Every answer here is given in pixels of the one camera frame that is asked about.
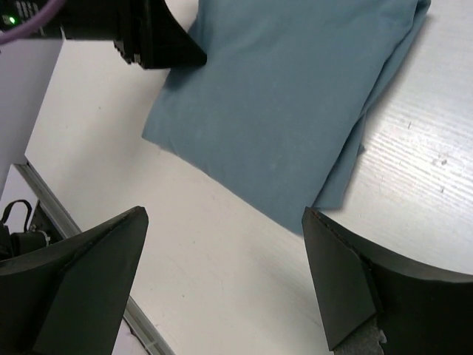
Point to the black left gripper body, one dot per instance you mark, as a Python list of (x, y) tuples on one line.
[(117, 21)]

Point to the aluminium table edge rail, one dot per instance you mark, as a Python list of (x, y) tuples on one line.
[(93, 295)]

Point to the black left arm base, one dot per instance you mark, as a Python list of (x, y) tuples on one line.
[(25, 228)]

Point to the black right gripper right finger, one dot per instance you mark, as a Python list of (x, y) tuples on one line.
[(375, 301)]

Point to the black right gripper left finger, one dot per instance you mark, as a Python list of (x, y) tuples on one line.
[(28, 284)]

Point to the blue-grey t-shirt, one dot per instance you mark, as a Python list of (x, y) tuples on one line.
[(277, 113)]

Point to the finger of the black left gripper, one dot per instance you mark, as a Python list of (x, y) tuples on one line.
[(165, 44)]

